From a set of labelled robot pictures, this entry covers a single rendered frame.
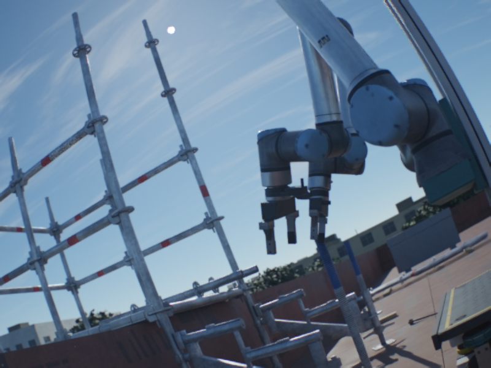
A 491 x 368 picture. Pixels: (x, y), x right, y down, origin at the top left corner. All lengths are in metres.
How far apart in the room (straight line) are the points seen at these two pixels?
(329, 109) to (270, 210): 0.34
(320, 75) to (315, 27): 0.24
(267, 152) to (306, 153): 0.14
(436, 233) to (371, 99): 6.72
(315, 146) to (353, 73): 0.27
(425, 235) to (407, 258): 0.47
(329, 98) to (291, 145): 0.21
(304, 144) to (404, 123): 0.34
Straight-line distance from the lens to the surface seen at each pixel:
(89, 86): 2.59
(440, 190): 1.25
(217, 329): 2.10
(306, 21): 1.32
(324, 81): 1.48
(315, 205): 1.80
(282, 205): 1.46
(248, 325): 3.35
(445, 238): 7.81
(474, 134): 1.42
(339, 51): 1.24
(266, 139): 1.44
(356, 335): 1.95
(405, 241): 7.79
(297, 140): 1.36
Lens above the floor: 0.62
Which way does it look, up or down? 13 degrees up
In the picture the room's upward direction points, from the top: 22 degrees counter-clockwise
